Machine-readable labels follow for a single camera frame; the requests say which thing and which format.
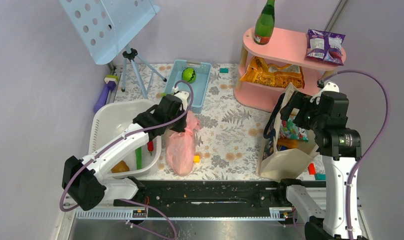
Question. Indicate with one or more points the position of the purple dumbbell toy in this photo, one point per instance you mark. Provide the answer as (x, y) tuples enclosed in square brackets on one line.
[(111, 82)]

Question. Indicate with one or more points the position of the green cucumber toy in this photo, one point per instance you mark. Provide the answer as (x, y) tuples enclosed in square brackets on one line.
[(138, 158)]

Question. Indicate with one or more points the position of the orange toy food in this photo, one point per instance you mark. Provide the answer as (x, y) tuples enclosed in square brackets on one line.
[(120, 167)]

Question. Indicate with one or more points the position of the orange printed snack bag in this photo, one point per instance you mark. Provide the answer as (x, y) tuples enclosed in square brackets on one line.
[(271, 75)]

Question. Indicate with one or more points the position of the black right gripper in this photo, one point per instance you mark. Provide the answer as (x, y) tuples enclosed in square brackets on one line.
[(299, 100)]

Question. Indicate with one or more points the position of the white plastic tub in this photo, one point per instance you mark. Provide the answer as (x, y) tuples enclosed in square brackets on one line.
[(110, 121)]

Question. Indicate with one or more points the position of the red chili pepper toy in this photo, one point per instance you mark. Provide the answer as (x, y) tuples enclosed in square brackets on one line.
[(150, 147)]

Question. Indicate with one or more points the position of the pink two-tier wooden shelf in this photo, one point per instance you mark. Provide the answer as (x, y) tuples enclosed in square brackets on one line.
[(284, 53)]

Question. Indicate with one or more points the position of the colourful candy packet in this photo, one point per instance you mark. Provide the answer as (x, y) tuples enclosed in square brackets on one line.
[(289, 130)]

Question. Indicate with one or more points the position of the yellow small block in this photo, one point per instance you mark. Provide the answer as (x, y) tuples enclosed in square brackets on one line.
[(197, 159)]

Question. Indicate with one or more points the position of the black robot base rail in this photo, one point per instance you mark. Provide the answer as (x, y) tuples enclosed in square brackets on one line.
[(208, 199)]

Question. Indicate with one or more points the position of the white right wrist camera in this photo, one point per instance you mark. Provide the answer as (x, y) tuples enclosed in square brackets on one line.
[(329, 86)]

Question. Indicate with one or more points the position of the beige floral canvas tote bag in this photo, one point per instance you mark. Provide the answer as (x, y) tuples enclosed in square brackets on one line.
[(277, 161)]

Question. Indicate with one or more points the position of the green toy watermelon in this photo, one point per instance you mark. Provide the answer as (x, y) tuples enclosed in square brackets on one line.
[(189, 75)]

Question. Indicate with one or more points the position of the light blue perforated basket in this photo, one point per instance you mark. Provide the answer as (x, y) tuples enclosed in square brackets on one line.
[(199, 86)]

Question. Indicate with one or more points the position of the red orange small block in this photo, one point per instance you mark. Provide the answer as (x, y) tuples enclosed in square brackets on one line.
[(312, 169)]

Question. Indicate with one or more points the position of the purple snack packet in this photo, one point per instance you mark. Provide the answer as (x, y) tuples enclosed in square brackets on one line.
[(325, 47)]

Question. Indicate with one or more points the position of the light blue music stand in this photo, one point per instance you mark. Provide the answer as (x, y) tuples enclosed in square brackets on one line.
[(107, 26)]

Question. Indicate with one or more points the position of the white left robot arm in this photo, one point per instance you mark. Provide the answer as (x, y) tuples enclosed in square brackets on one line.
[(86, 181)]

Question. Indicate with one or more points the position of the pink plastic grocery bag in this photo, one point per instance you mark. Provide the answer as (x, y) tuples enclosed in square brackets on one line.
[(181, 146)]

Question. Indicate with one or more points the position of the orange yellow packet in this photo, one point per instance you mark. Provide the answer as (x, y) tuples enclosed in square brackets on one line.
[(284, 144)]

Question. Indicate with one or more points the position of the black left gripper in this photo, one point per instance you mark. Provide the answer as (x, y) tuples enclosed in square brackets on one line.
[(181, 128)]

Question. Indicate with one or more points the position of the green glass bottle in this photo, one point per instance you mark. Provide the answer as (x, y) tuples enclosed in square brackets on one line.
[(265, 24)]

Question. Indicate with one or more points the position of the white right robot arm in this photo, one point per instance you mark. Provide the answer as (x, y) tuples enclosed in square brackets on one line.
[(340, 148)]

